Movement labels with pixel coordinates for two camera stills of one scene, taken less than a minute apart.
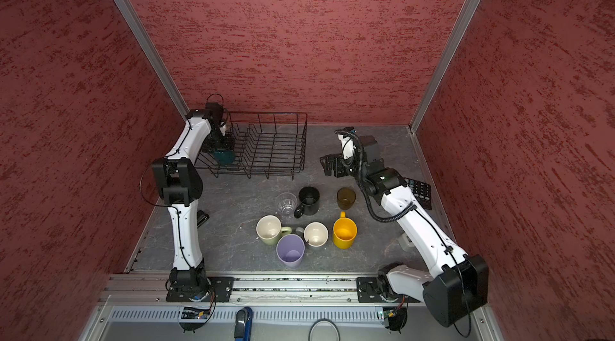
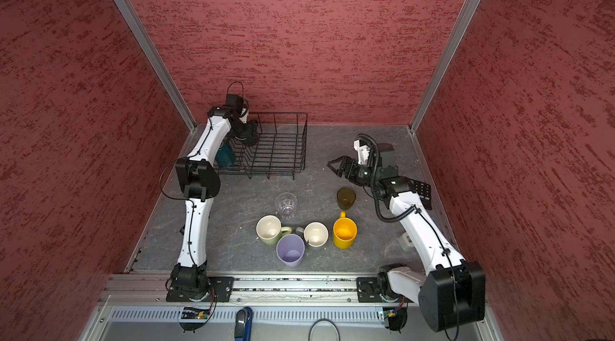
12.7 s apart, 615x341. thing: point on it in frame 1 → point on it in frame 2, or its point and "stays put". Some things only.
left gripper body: [216, 140] → [244, 130]
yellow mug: [344, 230] stays put
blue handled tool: [243, 324] stays put
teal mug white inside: [224, 157] stays put
